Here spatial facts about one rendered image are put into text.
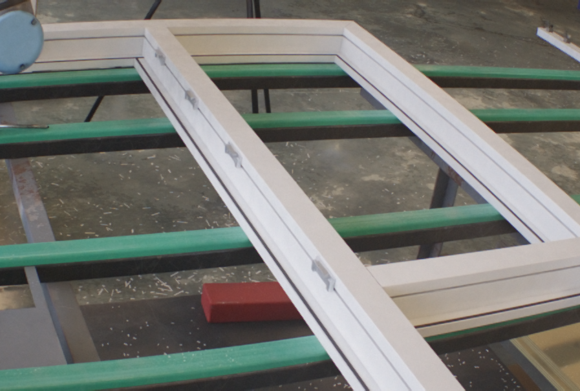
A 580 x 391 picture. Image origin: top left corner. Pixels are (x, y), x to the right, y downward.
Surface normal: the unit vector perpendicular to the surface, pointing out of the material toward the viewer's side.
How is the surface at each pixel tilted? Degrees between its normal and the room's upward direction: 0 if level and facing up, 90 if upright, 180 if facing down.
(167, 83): 90
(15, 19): 75
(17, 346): 0
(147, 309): 0
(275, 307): 90
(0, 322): 0
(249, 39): 90
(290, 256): 90
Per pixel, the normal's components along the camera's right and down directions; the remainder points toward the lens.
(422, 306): 0.38, 0.49
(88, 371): 0.15, -0.87
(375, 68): -0.92, 0.07
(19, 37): 0.43, 0.25
